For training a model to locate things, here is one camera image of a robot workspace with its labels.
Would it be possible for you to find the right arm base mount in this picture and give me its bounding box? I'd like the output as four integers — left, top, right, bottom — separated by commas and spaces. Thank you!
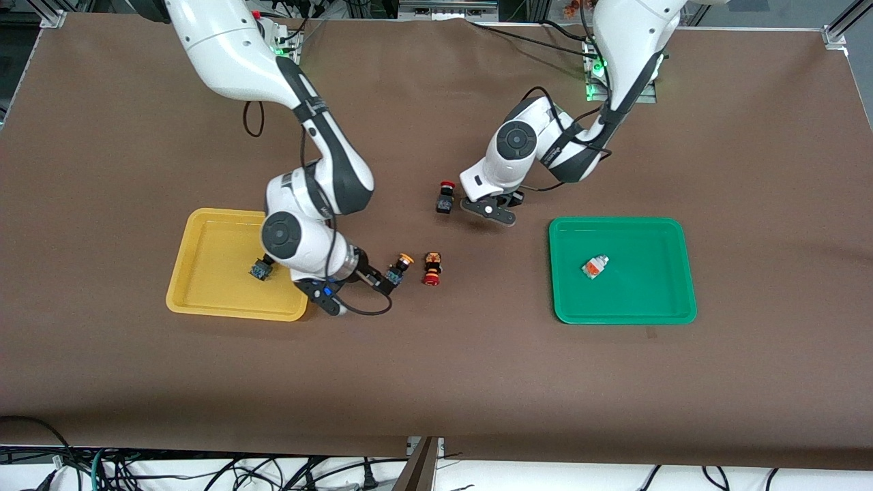
258, 15, 305, 65

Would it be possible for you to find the brown table mat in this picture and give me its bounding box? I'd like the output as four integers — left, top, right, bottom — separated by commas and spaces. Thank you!
0, 12, 873, 471

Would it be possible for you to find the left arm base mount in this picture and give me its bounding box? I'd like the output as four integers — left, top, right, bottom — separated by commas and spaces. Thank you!
582, 38, 659, 104

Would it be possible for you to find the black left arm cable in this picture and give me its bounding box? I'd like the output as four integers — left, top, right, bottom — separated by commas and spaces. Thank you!
522, 85, 615, 193

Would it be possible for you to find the green plastic tray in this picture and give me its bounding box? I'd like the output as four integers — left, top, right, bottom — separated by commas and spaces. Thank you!
548, 217, 698, 325

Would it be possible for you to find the black floor cable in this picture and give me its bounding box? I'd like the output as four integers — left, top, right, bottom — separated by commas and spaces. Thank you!
0, 415, 72, 471

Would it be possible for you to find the black table cable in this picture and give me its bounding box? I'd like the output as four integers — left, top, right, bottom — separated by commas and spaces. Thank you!
469, 19, 589, 61

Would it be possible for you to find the yellow plastic tray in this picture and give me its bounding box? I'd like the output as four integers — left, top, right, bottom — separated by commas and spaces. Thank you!
166, 208, 309, 322

